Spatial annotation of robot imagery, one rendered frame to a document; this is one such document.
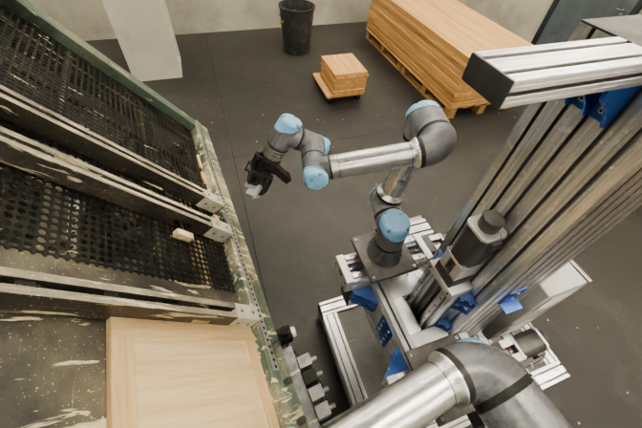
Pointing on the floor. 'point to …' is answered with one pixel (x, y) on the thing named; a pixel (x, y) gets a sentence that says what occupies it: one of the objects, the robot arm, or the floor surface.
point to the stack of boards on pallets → (434, 41)
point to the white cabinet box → (136, 9)
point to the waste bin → (296, 25)
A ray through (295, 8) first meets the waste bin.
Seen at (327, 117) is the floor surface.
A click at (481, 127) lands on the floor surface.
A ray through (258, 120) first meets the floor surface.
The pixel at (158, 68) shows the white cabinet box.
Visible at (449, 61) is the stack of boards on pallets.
